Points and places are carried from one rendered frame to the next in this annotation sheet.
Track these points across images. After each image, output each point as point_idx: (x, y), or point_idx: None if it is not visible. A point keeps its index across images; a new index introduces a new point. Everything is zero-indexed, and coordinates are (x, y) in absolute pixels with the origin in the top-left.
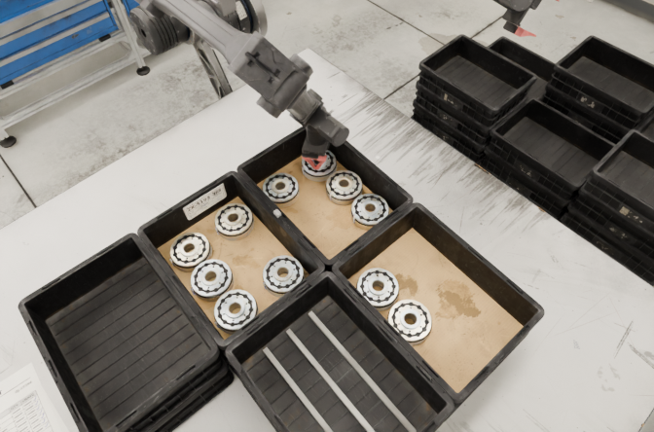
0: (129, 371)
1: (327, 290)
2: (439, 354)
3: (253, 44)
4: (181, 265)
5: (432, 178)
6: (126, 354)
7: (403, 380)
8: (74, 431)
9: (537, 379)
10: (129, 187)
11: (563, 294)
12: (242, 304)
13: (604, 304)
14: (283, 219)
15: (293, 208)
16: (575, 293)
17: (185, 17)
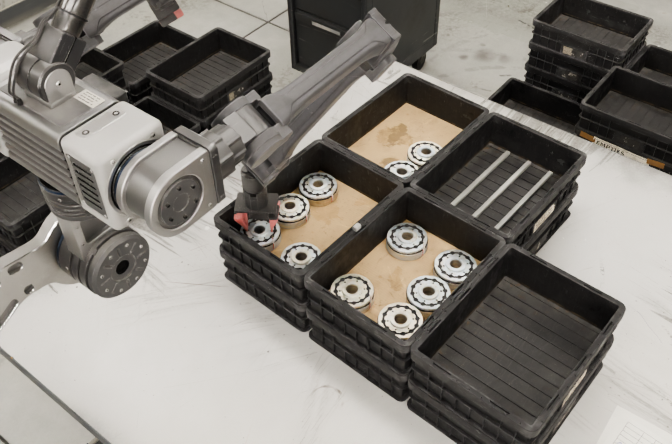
0: (540, 344)
1: None
2: (444, 143)
3: (379, 16)
4: (422, 321)
5: (235, 183)
6: (527, 353)
7: (472, 161)
8: (599, 428)
9: None
10: None
11: (351, 106)
12: (449, 258)
13: (354, 87)
14: (361, 223)
15: (321, 252)
16: (349, 100)
17: (327, 78)
